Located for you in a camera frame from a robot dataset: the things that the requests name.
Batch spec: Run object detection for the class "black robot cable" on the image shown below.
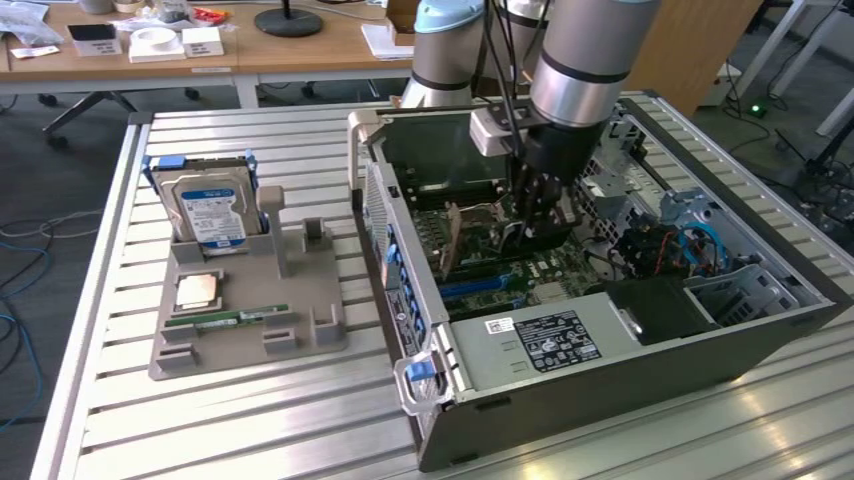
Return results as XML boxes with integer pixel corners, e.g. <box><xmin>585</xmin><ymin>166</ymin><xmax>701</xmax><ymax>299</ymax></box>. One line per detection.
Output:
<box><xmin>483</xmin><ymin>0</ymin><xmax>555</xmax><ymax>169</ymax></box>

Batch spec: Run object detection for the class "wooden desk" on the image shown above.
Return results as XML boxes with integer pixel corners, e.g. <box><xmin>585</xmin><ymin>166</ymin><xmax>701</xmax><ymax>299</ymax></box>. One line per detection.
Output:
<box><xmin>236</xmin><ymin>0</ymin><xmax>602</xmax><ymax>109</ymax></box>
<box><xmin>0</xmin><ymin>2</ymin><xmax>243</xmax><ymax>109</ymax></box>

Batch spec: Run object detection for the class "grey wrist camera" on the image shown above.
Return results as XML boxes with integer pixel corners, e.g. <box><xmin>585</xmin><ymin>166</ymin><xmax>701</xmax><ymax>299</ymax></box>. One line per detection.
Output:
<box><xmin>469</xmin><ymin>107</ymin><xmax>533</xmax><ymax>157</ymax></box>

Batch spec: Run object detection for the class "black RAM slot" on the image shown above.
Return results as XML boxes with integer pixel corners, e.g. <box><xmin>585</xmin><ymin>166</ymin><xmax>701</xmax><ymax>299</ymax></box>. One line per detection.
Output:
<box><xmin>402</xmin><ymin>178</ymin><xmax>501</xmax><ymax>196</ymax></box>
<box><xmin>407</xmin><ymin>190</ymin><xmax>503</xmax><ymax>211</ymax></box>

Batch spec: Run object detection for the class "grey power supply unit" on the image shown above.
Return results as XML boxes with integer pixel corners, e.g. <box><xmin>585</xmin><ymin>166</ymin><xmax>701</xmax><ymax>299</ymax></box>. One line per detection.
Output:
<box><xmin>447</xmin><ymin>293</ymin><xmax>642</xmax><ymax>394</ymax></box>

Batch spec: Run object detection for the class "blue expansion slot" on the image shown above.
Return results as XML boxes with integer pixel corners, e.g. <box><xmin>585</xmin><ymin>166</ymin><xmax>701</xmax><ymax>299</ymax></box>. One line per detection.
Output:
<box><xmin>437</xmin><ymin>273</ymin><xmax>515</xmax><ymax>301</ymax></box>

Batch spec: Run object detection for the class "white paper stack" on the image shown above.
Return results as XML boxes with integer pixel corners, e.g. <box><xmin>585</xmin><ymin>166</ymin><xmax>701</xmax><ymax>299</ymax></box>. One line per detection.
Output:
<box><xmin>359</xmin><ymin>22</ymin><xmax>417</xmax><ymax>61</ymax></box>

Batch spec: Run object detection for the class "silver disk bay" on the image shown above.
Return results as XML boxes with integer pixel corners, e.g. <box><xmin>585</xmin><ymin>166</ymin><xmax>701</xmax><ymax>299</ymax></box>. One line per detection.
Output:
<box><xmin>683</xmin><ymin>264</ymin><xmax>802</xmax><ymax>326</ymax></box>

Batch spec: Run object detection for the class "graphics card with fan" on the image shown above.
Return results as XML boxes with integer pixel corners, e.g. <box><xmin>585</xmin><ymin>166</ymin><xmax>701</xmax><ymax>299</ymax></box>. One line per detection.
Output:
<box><xmin>437</xmin><ymin>202</ymin><xmax>575</xmax><ymax>284</ymax></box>

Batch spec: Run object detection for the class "hard disk blue caddy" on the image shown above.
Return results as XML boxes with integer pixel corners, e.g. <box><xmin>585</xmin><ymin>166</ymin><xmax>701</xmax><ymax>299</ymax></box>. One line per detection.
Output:
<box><xmin>142</xmin><ymin>148</ymin><xmax>268</xmax><ymax>259</ymax></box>

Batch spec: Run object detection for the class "grey floor cable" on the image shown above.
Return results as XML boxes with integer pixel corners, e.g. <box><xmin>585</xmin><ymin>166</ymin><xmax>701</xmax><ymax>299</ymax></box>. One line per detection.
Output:
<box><xmin>0</xmin><ymin>209</ymin><xmax>102</xmax><ymax>241</ymax></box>

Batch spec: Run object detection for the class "blue floor cable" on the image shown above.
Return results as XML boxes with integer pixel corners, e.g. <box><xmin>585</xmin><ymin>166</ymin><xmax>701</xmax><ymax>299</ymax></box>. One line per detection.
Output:
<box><xmin>0</xmin><ymin>239</ymin><xmax>48</xmax><ymax>431</ymax></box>

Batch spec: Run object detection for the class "CPU socket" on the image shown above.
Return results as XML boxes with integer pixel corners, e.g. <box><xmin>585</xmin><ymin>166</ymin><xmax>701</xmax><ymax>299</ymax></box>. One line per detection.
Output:
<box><xmin>459</xmin><ymin>202</ymin><xmax>514</xmax><ymax>226</ymax></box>

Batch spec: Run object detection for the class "open dark PC case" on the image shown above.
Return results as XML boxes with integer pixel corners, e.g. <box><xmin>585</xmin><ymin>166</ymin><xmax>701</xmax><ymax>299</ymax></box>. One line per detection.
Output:
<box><xmin>346</xmin><ymin>94</ymin><xmax>853</xmax><ymax>474</ymax></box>

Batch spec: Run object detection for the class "white cube box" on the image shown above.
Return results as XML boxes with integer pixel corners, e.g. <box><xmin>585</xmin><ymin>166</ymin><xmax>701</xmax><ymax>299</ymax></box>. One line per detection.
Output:
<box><xmin>180</xmin><ymin>26</ymin><xmax>226</xmax><ymax>59</ymax></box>

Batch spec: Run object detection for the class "brown cardboard box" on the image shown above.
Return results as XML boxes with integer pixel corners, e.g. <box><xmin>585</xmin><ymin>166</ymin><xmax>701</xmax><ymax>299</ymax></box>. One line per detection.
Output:
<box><xmin>386</xmin><ymin>0</ymin><xmax>422</xmax><ymax>35</ymax></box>

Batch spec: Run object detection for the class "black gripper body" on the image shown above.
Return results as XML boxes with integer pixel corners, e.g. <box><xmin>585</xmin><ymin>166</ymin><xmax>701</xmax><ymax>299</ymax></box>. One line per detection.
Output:
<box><xmin>511</xmin><ymin>119</ymin><xmax>606</xmax><ymax>189</ymax></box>

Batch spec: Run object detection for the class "green motherboard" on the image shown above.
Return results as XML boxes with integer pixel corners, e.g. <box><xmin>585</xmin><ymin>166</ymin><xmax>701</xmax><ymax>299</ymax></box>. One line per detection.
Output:
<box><xmin>393</xmin><ymin>164</ymin><xmax>609</xmax><ymax>321</ymax></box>

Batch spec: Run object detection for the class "flat white box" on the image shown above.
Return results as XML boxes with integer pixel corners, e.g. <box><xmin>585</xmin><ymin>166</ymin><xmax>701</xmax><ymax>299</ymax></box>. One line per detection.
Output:
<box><xmin>126</xmin><ymin>42</ymin><xmax>188</xmax><ymax>64</ymax></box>

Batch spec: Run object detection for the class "grey parts rack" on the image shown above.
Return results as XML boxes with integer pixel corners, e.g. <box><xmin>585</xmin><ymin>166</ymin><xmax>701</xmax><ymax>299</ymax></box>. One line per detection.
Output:
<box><xmin>147</xmin><ymin>185</ymin><xmax>353</xmax><ymax>382</ymax></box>

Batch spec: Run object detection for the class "white box black top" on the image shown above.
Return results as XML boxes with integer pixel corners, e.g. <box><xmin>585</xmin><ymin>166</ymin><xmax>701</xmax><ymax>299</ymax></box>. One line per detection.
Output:
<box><xmin>66</xmin><ymin>23</ymin><xmax>126</xmax><ymax>57</ymax></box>

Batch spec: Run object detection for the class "perforated metal drive cage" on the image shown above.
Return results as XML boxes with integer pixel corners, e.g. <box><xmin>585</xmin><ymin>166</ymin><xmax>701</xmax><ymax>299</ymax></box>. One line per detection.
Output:
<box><xmin>577</xmin><ymin>112</ymin><xmax>673</xmax><ymax>241</ymax></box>

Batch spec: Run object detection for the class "white tape roll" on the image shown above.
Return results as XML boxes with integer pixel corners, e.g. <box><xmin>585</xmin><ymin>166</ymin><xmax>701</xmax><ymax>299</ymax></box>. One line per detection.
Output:
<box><xmin>131</xmin><ymin>27</ymin><xmax>176</xmax><ymax>50</ymax></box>

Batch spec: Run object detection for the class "white electrical box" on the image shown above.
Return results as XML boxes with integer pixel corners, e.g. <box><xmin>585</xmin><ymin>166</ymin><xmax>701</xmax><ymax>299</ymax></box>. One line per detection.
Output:
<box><xmin>710</xmin><ymin>62</ymin><xmax>746</xmax><ymax>109</ymax></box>

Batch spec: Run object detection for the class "white table frame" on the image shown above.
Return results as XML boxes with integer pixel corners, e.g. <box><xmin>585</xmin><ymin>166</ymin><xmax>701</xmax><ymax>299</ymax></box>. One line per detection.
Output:
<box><xmin>730</xmin><ymin>0</ymin><xmax>854</xmax><ymax>136</ymax></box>

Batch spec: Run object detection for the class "black chair base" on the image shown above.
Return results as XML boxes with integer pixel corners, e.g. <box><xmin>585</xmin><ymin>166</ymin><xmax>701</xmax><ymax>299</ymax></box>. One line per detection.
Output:
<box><xmin>39</xmin><ymin>89</ymin><xmax>142</xmax><ymax>149</ymax></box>

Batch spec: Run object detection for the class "blue wire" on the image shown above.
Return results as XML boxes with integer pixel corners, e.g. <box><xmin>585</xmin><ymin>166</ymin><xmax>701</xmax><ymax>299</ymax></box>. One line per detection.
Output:
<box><xmin>679</xmin><ymin>222</ymin><xmax>733</xmax><ymax>275</ymax></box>

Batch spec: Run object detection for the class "wooden cabinet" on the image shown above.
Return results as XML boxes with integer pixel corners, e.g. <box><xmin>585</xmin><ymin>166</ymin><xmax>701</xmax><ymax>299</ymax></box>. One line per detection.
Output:
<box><xmin>619</xmin><ymin>0</ymin><xmax>766</xmax><ymax>114</ymax></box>

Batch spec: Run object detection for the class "green RAM stick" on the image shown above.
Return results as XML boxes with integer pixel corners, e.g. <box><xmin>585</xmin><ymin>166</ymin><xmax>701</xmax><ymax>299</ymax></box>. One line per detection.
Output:
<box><xmin>164</xmin><ymin>303</ymin><xmax>295</xmax><ymax>331</ymax></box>

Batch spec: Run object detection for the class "black lamp base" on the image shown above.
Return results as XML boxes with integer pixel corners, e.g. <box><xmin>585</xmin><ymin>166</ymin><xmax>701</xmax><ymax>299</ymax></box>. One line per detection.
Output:
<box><xmin>252</xmin><ymin>0</ymin><xmax>326</xmax><ymax>39</ymax></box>

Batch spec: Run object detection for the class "copper topped CPU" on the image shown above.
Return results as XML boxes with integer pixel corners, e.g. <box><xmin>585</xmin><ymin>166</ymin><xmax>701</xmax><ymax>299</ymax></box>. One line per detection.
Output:
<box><xmin>174</xmin><ymin>273</ymin><xmax>222</xmax><ymax>310</ymax></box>

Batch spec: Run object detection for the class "red wire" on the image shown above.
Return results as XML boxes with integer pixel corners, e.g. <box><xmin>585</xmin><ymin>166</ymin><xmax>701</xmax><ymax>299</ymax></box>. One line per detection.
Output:
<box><xmin>651</xmin><ymin>227</ymin><xmax>677</xmax><ymax>275</ymax></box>

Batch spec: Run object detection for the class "clear plastic bag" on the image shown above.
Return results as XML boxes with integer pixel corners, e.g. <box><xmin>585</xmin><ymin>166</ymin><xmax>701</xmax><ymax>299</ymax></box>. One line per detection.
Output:
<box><xmin>0</xmin><ymin>2</ymin><xmax>66</xmax><ymax>46</ymax></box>

